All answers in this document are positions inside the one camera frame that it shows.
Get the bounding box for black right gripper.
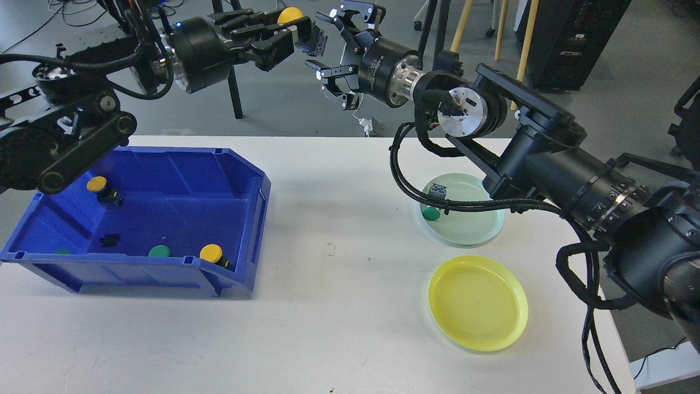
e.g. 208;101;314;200
305;2;422;111

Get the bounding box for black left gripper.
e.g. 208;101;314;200
164;8;312;94

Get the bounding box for yellow button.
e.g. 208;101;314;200
277;7;328;57
85;176;123;209
199;244;231;270

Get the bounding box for green button with black base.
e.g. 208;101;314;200
422;183;447;222

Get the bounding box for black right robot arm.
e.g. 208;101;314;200
307;1;699;393

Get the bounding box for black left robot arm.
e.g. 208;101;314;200
1;1;327;194

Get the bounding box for light green plate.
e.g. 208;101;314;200
418;173;505;247

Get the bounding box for green button front middle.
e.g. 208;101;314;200
148;245;172;258

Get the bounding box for yellow plate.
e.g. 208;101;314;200
428;255;528;352

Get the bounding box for black tripod legs left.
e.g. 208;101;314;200
212;1;243;119

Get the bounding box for white power adapter on floor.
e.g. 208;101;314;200
358;117;387;137

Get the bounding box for black stand legs centre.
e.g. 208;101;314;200
413;1;452;56

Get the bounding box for wooden leg left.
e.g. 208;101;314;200
452;0;474;46

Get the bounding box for wooden leg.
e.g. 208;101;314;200
494;1;539;82
452;0;474;46

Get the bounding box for wooden leg right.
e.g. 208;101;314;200
494;1;539;82

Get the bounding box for black computer tower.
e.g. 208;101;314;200
526;1;631;91

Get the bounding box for blue plastic storage bin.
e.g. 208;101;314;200
2;147;271;297

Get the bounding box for small black part in bin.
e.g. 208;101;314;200
98;234;120;248

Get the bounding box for white beam bottom right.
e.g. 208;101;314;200
628;342;699;389

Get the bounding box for black cables on floor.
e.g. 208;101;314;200
0;0;186;55

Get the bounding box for black cable bottom right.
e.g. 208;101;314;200
632;337;687;379

